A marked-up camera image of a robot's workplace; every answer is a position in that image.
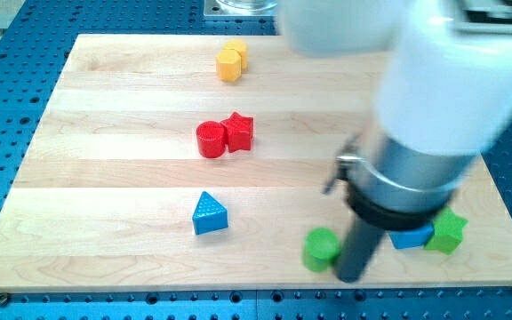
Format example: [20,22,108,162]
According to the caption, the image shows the red star block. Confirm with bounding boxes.
[220,112,254,153]

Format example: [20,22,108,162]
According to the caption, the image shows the light wooden board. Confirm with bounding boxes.
[0,33,512,293]

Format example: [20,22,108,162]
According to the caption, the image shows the green star block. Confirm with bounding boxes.
[424,206,468,255]

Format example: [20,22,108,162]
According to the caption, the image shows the yellow hexagon block front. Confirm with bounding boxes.
[215,49,242,82]

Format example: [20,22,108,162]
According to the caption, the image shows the blue cube block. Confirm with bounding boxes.
[388,223,434,250]

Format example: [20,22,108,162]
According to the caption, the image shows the green cylinder block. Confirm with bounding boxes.
[301,228,341,272]

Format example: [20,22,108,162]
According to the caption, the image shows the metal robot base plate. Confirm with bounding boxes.
[203,0,278,20]

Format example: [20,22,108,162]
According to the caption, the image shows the blue triangle block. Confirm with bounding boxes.
[192,191,228,235]

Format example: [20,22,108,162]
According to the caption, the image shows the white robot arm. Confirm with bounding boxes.
[277,1,512,283]

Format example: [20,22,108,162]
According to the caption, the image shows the black pusher rod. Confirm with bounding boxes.
[334,217,386,283]

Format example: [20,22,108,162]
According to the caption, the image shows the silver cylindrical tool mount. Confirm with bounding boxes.
[322,120,474,231]

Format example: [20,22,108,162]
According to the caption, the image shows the red cylinder block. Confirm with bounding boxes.
[196,121,226,158]

